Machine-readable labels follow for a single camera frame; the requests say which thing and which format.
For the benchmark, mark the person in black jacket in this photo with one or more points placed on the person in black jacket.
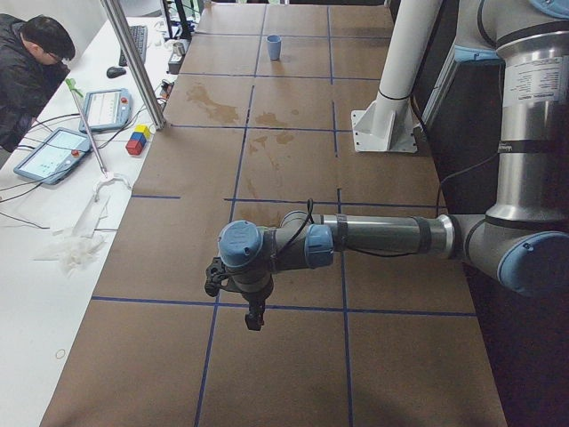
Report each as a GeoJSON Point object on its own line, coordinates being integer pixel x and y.
{"type": "Point", "coordinates": [33, 56]}

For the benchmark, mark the blue plastic cup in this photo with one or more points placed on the blue plastic cup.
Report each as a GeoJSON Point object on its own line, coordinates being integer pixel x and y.
{"type": "Point", "coordinates": [274, 43]}

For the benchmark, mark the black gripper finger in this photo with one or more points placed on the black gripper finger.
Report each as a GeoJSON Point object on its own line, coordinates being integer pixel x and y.
{"type": "Point", "coordinates": [254, 321]}

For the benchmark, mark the long reacher grabber stick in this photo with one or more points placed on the long reacher grabber stick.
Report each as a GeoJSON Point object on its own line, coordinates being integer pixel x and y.
{"type": "Point", "coordinates": [77, 97]}

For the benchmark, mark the crumpled white paper tissues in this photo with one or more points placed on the crumpled white paper tissues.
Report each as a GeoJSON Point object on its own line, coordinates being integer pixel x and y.
{"type": "Point", "coordinates": [74, 248]}

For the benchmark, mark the teach pendant tablet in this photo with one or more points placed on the teach pendant tablet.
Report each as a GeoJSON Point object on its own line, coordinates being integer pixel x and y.
{"type": "Point", "coordinates": [107, 110]}
{"type": "Point", "coordinates": [56, 157]}

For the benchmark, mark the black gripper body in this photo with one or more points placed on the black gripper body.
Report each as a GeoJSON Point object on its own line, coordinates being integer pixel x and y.
{"type": "Point", "coordinates": [253, 299]}

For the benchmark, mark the black keyboard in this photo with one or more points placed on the black keyboard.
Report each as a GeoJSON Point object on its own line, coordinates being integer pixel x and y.
{"type": "Point", "coordinates": [139, 34]}

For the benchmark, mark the metal cup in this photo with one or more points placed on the metal cup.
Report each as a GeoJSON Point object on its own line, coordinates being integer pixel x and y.
{"type": "Point", "coordinates": [178, 48]}

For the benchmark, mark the aluminium frame post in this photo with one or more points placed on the aluminium frame post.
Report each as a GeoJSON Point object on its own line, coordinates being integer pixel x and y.
{"type": "Point", "coordinates": [120, 25]}

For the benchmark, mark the red blue yellow blocks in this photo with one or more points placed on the red blue yellow blocks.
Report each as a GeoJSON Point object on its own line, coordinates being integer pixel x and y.
{"type": "Point", "coordinates": [138, 140]}

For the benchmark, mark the white pedestal column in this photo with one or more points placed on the white pedestal column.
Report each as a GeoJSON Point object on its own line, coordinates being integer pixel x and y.
{"type": "Point", "coordinates": [387, 123]}

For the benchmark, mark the far teach pendant tablet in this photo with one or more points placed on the far teach pendant tablet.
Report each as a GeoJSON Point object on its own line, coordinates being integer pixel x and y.
{"type": "Point", "coordinates": [107, 110]}

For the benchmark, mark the near teach pendant tablet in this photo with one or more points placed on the near teach pendant tablet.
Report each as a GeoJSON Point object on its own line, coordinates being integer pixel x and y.
{"type": "Point", "coordinates": [56, 157]}

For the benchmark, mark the black computer mouse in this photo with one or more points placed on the black computer mouse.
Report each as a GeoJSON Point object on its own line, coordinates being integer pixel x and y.
{"type": "Point", "coordinates": [115, 72]}

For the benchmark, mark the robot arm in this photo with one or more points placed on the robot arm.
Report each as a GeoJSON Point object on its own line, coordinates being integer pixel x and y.
{"type": "Point", "coordinates": [520, 241]}

